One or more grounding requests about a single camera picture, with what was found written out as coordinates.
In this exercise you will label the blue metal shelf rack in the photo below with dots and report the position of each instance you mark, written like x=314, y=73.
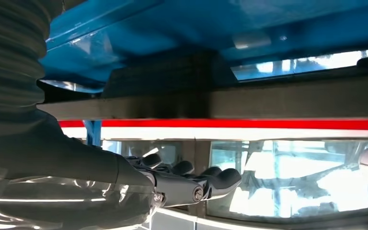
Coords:
x=171, y=25

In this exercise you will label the white car with red stripe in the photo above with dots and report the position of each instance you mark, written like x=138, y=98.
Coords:
x=234, y=124

